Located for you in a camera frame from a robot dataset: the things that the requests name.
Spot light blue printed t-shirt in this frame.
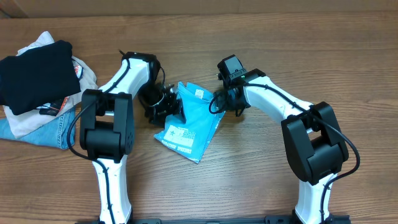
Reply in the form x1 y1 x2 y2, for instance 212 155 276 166
154 82 224 163

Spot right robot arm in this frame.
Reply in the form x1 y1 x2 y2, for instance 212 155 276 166
211 55 351 223

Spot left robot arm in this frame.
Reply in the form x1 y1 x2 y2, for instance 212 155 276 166
80 52 181 223

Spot blue denim jeans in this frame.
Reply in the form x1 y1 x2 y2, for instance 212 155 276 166
1 108 75 149

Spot black folded garment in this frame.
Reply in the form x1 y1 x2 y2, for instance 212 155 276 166
1 40 81 115

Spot beige folded garment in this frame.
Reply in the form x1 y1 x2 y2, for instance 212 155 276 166
2 30 99 140

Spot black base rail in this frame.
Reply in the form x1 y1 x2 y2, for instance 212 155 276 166
76 215 351 224

